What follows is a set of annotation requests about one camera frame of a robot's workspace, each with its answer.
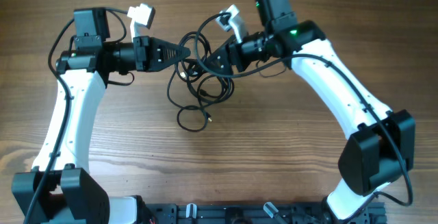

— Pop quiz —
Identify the thick black HDMI cable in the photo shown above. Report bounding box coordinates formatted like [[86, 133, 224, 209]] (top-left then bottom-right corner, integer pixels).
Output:
[[172, 31, 237, 107]]

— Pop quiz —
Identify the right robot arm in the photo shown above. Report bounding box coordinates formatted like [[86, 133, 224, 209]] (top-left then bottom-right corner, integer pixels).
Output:
[[201, 0, 415, 223]]

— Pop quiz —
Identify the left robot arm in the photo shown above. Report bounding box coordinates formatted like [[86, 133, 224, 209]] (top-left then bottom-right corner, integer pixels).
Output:
[[11, 4, 190, 223]]

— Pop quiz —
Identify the right camera cable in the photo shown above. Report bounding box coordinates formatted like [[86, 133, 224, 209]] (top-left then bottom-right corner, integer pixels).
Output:
[[193, 12, 414, 224]]

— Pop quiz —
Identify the camera cable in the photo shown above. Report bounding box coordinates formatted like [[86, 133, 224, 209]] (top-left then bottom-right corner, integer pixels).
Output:
[[23, 7, 129, 224], [193, 12, 414, 224]]

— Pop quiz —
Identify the left camera cable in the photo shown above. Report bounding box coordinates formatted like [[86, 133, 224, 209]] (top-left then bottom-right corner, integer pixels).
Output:
[[23, 7, 129, 224]]

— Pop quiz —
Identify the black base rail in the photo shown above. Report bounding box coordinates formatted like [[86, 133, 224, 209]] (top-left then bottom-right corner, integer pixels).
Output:
[[143, 201, 387, 224]]

